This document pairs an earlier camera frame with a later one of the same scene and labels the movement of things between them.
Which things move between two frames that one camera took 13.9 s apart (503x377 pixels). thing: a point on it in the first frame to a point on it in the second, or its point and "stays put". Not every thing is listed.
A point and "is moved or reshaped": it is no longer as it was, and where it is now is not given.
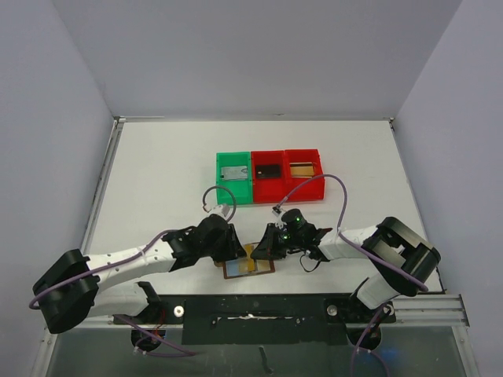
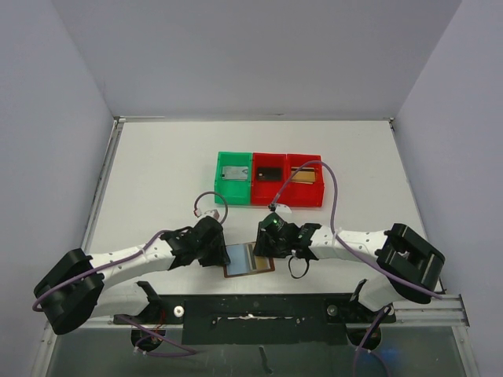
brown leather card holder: x=247 y=265 stays put
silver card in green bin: x=234 y=173 stays put
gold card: x=304 y=170 is moved or reshaped
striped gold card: x=250 y=264 to x=262 y=263
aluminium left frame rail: x=117 y=126 stays put
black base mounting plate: x=261 y=320 stays put
